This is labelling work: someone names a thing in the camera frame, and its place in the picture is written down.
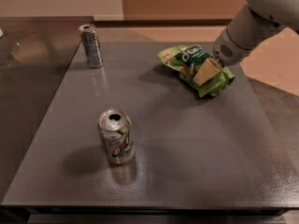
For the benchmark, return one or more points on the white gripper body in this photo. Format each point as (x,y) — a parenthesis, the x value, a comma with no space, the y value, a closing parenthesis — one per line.
(224,50)

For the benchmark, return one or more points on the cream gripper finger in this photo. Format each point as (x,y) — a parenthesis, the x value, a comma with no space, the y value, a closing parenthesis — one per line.
(209,69)

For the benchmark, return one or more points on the green rice chip bag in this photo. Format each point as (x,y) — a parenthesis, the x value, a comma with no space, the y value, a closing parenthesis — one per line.
(186,60)

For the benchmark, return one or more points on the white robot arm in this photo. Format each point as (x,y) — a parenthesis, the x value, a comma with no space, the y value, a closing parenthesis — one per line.
(256,21)

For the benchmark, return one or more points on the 7up soda can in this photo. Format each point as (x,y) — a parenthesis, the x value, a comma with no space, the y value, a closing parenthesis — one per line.
(115,130)

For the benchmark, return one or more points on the tall silver blue can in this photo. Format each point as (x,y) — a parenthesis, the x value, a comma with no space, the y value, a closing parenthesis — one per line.
(91,45)

